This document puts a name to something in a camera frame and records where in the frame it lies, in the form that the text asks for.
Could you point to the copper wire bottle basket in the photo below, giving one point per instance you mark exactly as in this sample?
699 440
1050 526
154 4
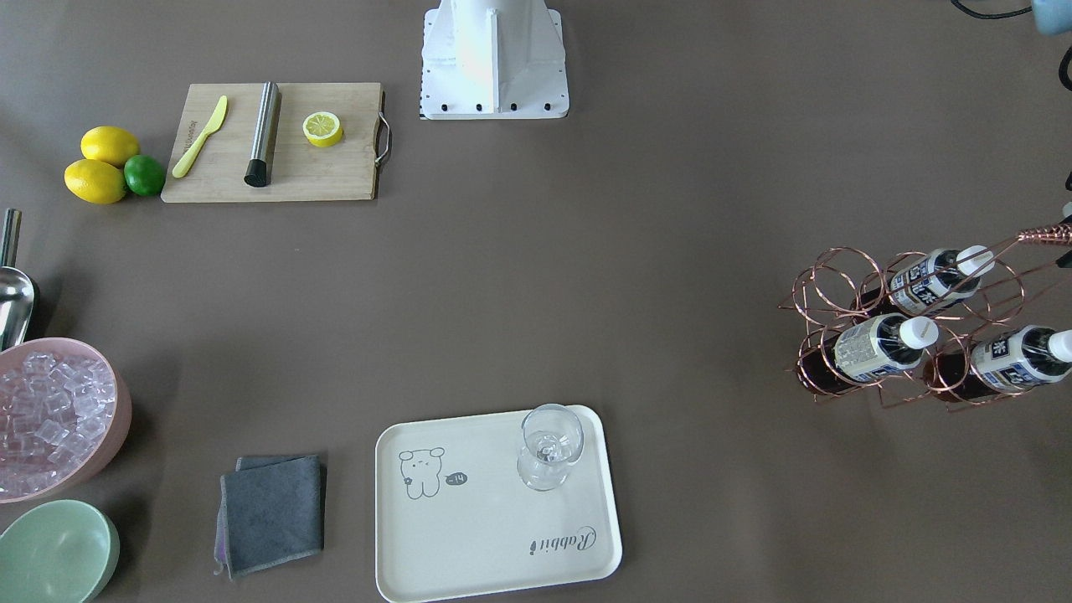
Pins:
823 293

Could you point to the tea bottle white cap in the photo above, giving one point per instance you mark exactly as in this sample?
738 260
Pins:
868 352
1010 363
929 285

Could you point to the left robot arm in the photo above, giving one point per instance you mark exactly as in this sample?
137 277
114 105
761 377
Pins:
1052 17

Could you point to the clear wine glass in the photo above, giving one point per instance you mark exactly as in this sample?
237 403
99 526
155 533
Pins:
553 440

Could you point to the cream rabbit tray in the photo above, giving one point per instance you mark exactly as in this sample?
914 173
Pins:
454 519

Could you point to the bamboo cutting board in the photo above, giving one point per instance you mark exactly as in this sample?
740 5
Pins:
300 171

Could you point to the half lemon slice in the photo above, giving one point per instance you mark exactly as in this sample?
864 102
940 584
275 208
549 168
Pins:
322 129

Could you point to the steel muddler black tip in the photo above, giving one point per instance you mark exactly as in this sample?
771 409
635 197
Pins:
259 167

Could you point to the grey folded cloth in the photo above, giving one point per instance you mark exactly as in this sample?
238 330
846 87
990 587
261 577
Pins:
271 511

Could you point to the yellow plastic knife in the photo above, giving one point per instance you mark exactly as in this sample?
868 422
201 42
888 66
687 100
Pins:
213 125

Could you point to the green lime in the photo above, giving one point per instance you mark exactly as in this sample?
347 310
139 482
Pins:
144 176

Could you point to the yellow lemon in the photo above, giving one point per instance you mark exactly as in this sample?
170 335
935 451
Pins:
95 181
110 144

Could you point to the pink bowl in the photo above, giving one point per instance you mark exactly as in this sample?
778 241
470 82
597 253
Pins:
115 435

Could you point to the clear ice cubes pile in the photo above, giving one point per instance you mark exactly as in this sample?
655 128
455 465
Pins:
56 410

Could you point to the steel ice scoop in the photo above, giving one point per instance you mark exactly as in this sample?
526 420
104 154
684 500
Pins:
18 290

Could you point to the green ceramic bowl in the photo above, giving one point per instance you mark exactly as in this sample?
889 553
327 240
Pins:
60 551

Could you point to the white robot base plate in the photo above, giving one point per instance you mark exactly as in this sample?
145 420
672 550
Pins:
493 60

